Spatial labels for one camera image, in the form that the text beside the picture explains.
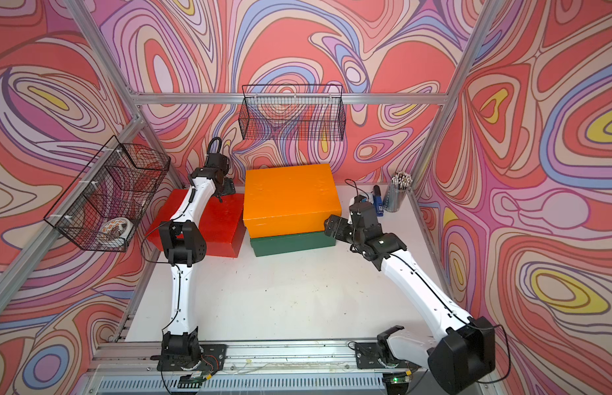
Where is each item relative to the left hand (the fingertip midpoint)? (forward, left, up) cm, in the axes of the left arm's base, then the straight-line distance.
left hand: (222, 190), depth 104 cm
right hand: (-27, -46, +8) cm, 54 cm away
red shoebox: (-16, -3, -1) cm, 16 cm away
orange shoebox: (-16, -30, +10) cm, 35 cm away
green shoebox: (-25, -26, -3) cm, 36 cm away
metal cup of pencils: (-3, -74, +2) cm, 74 cm away
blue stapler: (-1, -68, -6) cm, 68 cm away
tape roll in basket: (-30, +20, +14) cm, 39 cm away
